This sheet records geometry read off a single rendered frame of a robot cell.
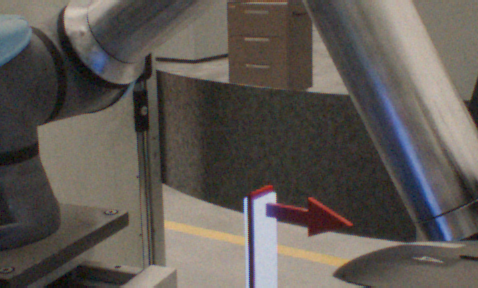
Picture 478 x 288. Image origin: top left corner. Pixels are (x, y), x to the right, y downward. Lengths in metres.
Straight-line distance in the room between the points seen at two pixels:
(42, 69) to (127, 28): 0.10
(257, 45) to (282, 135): 4.91
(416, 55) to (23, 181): 0.46
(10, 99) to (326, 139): 1.52
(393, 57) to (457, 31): 6.19
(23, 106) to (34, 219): 0.12
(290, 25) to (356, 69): 6.50
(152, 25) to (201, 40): 9.31
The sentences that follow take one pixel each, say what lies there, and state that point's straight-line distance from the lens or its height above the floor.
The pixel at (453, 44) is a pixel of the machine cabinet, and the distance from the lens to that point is 6.83.
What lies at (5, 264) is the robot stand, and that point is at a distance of 0.86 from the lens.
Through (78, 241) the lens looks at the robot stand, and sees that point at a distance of 0.91.
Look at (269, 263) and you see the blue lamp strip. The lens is 0.52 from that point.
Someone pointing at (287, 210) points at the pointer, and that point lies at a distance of 0.50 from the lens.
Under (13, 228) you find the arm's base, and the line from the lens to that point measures 0.89.
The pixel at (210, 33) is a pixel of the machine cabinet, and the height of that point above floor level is 0.34.
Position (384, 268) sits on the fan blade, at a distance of 0.40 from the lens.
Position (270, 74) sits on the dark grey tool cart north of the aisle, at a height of 0.28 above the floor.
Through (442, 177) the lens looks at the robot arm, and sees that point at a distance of 0.62.
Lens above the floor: 1.34
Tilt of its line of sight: 13 degrees down
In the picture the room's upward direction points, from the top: 1 degrees counter-clockwise
